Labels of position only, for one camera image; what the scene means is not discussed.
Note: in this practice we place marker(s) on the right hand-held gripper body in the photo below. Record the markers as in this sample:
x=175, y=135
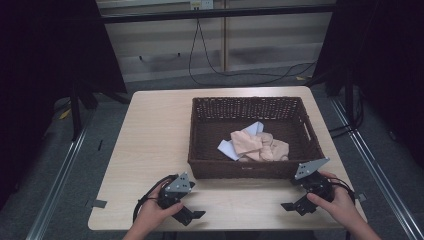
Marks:
x=316, y=186

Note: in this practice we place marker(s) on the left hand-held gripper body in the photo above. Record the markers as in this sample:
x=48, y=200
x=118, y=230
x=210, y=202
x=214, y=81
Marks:
x=178, y=185

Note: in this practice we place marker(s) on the black horizontal bar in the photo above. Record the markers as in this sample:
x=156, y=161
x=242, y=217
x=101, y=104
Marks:
x=216, y=14

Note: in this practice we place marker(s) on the white wall socket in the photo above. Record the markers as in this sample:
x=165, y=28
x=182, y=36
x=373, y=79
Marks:
x=201, y=4

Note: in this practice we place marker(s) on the beige cloth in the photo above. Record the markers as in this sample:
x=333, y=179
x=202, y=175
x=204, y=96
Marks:
x=266, y=146

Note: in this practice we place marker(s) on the person's right hand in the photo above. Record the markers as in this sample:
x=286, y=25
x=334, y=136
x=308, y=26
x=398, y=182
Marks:
x=340, y=203

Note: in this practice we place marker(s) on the yellow floor tape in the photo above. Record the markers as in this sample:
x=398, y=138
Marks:
x=64, y=114
x=300, y=78

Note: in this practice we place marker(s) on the black metal stand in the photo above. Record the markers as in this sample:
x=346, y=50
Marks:
x=76, y=110

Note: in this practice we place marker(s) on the white cloth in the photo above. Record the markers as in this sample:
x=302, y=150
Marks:
x=228, y=148

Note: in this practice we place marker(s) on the grey tape strip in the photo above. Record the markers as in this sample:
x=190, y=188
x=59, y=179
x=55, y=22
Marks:
x=360, y=197
x=98, y=203

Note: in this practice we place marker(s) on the brown wicker basket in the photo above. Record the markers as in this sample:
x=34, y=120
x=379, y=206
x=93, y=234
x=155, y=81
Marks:
x=206, y=133

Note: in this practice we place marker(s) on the person's left hand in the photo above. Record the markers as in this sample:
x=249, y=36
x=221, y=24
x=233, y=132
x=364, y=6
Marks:
x=151, y=213

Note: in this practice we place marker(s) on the metal floor rail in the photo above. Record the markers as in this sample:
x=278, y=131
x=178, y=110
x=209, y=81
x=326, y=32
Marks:
x=56, y=186
x=376, y=173

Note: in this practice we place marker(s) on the dark curtain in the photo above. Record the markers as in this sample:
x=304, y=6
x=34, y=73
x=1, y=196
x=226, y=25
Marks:
x=383, y=50
x=40, y=66

